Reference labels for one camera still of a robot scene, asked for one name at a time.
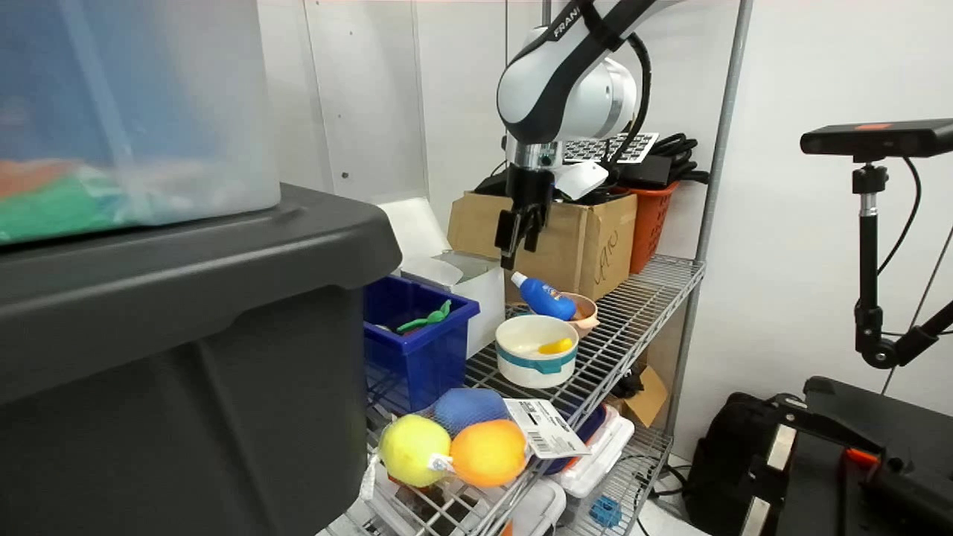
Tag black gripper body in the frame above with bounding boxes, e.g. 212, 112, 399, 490
504, 164, 559, 219

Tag white teal bowl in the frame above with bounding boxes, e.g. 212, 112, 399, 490
491, 314, 583, 390

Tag brown cardboard box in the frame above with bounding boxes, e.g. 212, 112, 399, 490
445, 188, 641, 305

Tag white open cardboard box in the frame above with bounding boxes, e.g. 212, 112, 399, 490
379, 195, 513, 332

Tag grey keypad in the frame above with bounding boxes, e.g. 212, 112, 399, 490
564, 130, 662, 171

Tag orange plastic bin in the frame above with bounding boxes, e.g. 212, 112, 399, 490
629, 183, 680, 277

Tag green plastic toy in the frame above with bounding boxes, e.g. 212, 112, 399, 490
394, 299, 455, 341

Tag yellow plastic toy utensil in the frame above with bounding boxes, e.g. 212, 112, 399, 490
533, 338, 577, 362

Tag small blue plastic bin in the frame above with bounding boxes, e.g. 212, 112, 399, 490
360, 272, 489, 417

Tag white barcode tag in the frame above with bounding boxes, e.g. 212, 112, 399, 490
501, 398, 592, 462

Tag small brown cardboard piece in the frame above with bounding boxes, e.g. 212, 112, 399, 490
603, 362, 676, 433

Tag orange plush ball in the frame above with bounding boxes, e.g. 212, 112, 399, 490
448, 417, 533, 491

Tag yellow plush ball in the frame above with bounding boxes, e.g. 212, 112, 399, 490
376, 411, 455, 491

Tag blue tape roll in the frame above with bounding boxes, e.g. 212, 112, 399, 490
583, 491, 625, 532

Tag black backpack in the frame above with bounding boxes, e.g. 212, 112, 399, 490
683, 390, 813, 536

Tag dark grey storage tote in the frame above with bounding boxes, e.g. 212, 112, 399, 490
0, 183, 405, 536

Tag orange black clamp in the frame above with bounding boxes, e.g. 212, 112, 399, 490
841, 444, 886, 479

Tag clear plastic storage bin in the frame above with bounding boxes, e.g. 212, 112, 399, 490
0, 0, 287, 250

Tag black pegboard table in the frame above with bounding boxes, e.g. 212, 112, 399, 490
762, 372, 953, 536

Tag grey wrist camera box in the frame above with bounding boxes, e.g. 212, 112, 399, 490
552, 159, 612, 202

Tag black cable bundle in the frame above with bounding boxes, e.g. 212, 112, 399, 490
634, 130, 714, 192

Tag metal wire shelving rack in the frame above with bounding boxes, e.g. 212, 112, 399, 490
324, 0, 754, 536

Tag white wire basket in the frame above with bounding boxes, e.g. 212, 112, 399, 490
355, 453, 571, 536

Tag black camera stand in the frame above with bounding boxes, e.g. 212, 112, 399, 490
847, 159, 953, 372

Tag black stereo camera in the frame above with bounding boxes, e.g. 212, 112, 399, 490
796, 118, 953, 164

